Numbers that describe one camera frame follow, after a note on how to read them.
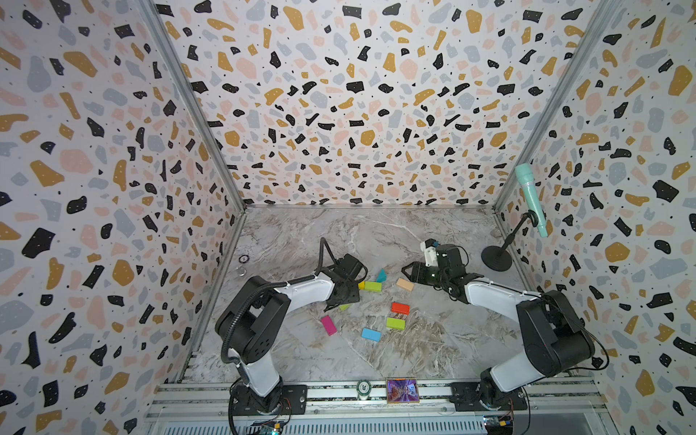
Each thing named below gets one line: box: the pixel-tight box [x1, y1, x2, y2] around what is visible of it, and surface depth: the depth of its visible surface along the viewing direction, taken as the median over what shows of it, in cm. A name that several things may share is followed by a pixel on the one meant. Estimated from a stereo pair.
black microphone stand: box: [481, 209, 540, 272], surface depth 105 cm
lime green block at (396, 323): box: [386, 317, 407, 331], surface depth 90 cm
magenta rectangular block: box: [320, 315, 339, 337], surface depth 89 cm
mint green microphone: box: [514, 162, 549, 239], surface depth 84 cm
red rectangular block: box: [390, 301, 411, 316], surface depth 94 cm
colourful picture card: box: [386, 377, 420, 404], surface depth 76 cm
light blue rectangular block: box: [360, 328, 383, 343], surface depth 87 cm
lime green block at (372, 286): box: [364, 280, 383, 293], surface depth 98 cm
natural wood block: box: [396, 277, 415, 292], surface depth 98 cm
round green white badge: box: [356, 379, 372, 397], surface depth 72 cm
